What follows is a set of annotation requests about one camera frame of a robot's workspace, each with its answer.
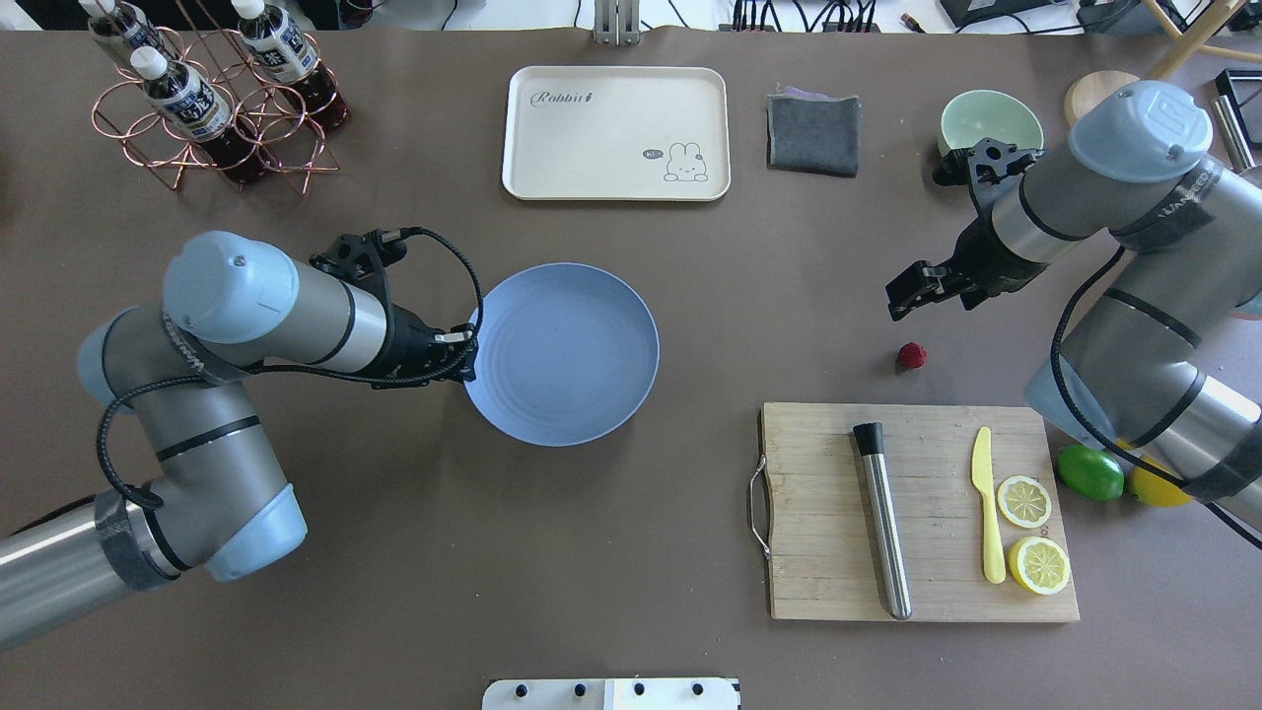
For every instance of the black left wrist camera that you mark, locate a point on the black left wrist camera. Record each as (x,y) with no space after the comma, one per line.
(362,260)

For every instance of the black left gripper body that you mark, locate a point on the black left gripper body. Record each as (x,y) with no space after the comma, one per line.
(407,342)

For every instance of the lemon slice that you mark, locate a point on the lemon slice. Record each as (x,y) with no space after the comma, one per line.
(1024,502)
(1039,564)

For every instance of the dark tea bottle middle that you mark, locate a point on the dark tea bottle middle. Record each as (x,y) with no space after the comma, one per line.
(287,58)

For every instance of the lemon slice lower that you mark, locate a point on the lemon slice lower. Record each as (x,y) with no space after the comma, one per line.
(1039,564)

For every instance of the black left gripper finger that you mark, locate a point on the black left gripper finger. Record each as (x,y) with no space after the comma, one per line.
(463,333)
(460,370)

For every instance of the green lime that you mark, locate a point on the green lime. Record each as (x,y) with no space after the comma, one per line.
(1093,473)

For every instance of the dark tea bottle front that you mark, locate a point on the dark tea bottle front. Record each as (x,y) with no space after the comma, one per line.
(192,105)

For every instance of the cream rabbit tray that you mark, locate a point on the cream rabbit tray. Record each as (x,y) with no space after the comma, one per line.
(617,133)

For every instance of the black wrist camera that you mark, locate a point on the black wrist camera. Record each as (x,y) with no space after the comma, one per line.
(989,169)
(362,260)

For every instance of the lemon slice upper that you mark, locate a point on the lemon slice upper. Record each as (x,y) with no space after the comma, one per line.
(1024,502)

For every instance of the copper wire bottle rack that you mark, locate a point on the copper wire bottle rack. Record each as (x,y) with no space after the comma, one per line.
(244,102)

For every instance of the yellow lemon near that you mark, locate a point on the yellow lemon near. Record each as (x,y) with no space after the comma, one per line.
(1150,489)

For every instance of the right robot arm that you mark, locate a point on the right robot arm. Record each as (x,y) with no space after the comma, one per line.
(1138,166)

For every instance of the steel muddler black tip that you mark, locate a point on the steel muddler black tip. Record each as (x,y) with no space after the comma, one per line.
(870,444)

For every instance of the aluminium frame post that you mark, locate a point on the aluminium frame post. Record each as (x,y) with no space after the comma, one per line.
(617,22)

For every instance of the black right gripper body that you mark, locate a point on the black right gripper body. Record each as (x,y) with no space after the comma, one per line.
(986,252)

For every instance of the dark tea bottle back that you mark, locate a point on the dark tea bottle back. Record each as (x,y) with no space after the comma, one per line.
(119,28)

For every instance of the wooden stand round base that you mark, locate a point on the wooden stand round base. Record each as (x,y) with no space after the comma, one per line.
(1088,91)

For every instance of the green bowl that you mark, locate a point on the green bowl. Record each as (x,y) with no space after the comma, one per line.
(978,114)

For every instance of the metal ice scoop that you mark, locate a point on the metal ice scoop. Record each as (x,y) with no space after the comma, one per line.
(1231,134)

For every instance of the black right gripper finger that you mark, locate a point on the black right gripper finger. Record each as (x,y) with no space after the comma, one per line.
(920,279)
(905,297)

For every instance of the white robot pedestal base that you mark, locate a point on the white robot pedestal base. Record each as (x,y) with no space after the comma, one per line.
(667,692)

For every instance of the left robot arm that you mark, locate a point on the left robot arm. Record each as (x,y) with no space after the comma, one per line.
(192,478)

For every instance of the blue round plate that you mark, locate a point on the blue round plate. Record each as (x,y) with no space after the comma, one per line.
(567,353)

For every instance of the yellow plastic knife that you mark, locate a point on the yellow plastic knife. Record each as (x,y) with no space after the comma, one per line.
(981,475)

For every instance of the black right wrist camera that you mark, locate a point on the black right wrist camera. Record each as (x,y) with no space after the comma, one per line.
(989,169)

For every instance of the dark tea bottle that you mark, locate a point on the dark tea bottle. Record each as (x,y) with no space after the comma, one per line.
(192,105)
(119,28)
(287,58)

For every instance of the wooden cutting board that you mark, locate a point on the wooden cutting board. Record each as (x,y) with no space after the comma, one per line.
(823,561)

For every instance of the grey folded cloth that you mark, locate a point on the grey folded cloth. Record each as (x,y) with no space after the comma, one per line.
(814,133)

